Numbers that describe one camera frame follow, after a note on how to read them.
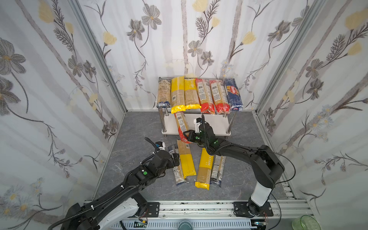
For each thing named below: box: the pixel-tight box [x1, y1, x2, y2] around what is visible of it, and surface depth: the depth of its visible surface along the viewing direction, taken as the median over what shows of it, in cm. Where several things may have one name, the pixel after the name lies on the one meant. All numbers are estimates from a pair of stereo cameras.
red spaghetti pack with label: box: [195, 78, 216, 115], surface depth 78 cm
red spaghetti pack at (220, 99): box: [208, 79, 230, 115], surface depth 78 cm
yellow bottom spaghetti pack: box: [195, 147, 215, 191], surface depth 86 cm
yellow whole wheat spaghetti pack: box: [176, 139, 197, 180], surface depth 91 cm
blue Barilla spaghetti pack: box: [224, 78, 244, 112], surface depth 78 cm
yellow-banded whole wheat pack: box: [170, 76, 186, 115], surface depth 78 cm
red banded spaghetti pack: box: [173, 111, 192, 144], surface depth 90 cm
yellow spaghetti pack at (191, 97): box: [184, 78, 202, 110], surface depth 78 cm
